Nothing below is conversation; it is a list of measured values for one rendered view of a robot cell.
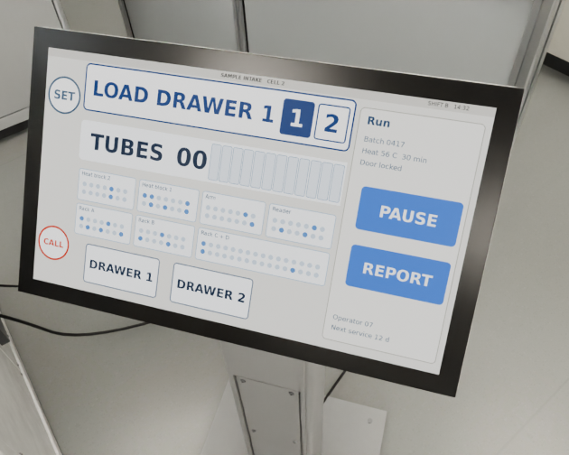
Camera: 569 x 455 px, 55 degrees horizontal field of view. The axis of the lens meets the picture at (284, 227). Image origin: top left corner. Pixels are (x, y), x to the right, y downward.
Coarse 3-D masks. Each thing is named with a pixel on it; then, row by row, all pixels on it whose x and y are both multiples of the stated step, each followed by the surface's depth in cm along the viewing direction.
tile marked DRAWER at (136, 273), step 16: (96, 256) 63; (112, 256) 63; (128, 256) 62; (144, 256) 62; (96, 272) 64; (112, 272) 63; (128, 272) 63; (144, 272) 62; (112, 288) 64; (128, 288) 63; (144, 288) 63
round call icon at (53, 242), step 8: (40, 224) 65; (48, 224) 64; (40, 232) 65; (48, 232) 64; (56, 232) 64; (64, 232) 64; (40, 240) 65; (48, 240) 65; (56, 240) 64; (64, 240) 64; (40, 248) 65; (48, 248) 65; (56, 248) 64; (64, 248) 64; (40, 256) 65; (48, 256) 65; (56, 256) 65; (64, 256) 64
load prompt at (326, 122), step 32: (96, 64) 60; (96, 96) 60; (128, 96) 60; (160, 96) 59; (192, 96) 58; (224, 96) 57; (256, 96) 56; (288, 96) 55; (320, 96) 55; (224, 128) 58; (256, 128) 57; (288, 128) 56; (320, 128) 55; (352, 128) 54
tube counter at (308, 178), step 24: (192, 144) 59; (216, 144) 58; (192, 168) 59; (216, 168) 58; (240, 168) 58; (264, 168) 57; (288, 168) 57; (312, 168) 56; (336, 168) 55; (288, 192) 57; (312, 192) 56; (336, 192) 56
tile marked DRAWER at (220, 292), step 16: (176, 272) 61; (192, 272) 61; (208, 272) 60; (176, 288) 62; (192, 288) 61; (208, 288) 61; (224, 288) 60; (240, 288) 60; (192, 304) 61; (208, 304) 61; (224, 304) 60; (240, 304) 60
